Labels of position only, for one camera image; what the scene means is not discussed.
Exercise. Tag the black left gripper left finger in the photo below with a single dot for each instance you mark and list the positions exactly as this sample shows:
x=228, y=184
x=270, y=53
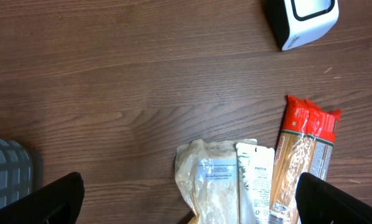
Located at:
x=59, y=202

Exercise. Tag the grey plastic mesh basket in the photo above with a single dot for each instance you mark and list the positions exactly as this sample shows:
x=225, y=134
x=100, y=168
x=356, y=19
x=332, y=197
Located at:
x=16, y=172

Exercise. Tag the white cosmetic tube gold cap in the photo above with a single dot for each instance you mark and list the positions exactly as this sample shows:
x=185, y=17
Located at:
x=255, y=168

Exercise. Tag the beige clear plastic pouch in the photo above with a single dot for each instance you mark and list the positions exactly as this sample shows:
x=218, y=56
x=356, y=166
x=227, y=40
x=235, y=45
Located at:
x=206, y=174

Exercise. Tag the orange spaghetti package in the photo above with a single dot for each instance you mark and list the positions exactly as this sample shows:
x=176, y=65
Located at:
x=305, y=145

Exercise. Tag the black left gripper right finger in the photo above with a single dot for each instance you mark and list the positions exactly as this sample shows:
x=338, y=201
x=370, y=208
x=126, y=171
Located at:
x=319, y=202

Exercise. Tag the white barcode scanner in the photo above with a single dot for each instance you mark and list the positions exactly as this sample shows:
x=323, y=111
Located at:
x=299, y=22

